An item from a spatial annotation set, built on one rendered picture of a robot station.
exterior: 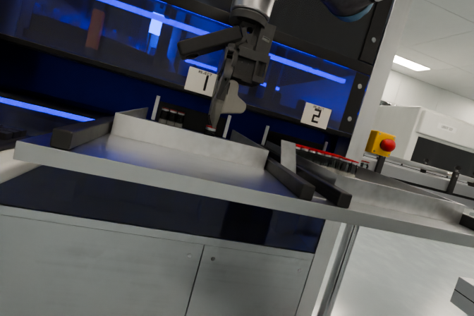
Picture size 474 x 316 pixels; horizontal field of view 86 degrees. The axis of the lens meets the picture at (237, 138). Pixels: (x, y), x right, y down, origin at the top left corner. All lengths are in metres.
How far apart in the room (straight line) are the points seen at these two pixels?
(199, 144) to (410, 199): 0.36
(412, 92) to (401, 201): 7.11
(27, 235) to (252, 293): 0.64
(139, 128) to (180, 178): 0.16
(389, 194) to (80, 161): 0.44
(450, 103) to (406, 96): 1.33
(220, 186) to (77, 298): 0.67
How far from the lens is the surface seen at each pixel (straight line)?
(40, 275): 0.90
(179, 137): 0.43
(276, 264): 0.89
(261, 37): 0.50
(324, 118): 0.79
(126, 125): 0.44
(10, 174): 0.50
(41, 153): 0.32
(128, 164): 0.30
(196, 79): 0.69
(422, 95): 7.79
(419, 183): 1.23
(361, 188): 0.44
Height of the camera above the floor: 0.96
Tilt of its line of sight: 5 degrees down
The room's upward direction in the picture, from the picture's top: 15 degrees clockwise
